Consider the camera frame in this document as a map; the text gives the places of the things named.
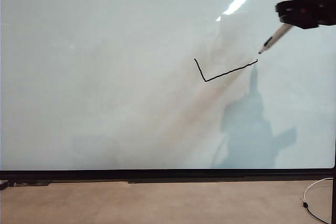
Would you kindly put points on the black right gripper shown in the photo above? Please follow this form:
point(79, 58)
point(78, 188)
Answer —
point(307, 9)

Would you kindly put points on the white whiteboard marker black label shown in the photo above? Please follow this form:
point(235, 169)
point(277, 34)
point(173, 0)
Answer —
point(275, 36)

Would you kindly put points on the black whiteboard pen tray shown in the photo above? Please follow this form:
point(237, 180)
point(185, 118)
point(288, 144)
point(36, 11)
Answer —
point(210, 179)

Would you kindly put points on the black whiteboard stand post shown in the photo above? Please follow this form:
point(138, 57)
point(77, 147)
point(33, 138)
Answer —
point(334, 197)

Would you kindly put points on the white whiteboard with black frame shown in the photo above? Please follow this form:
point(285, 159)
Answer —
point(105, 77)

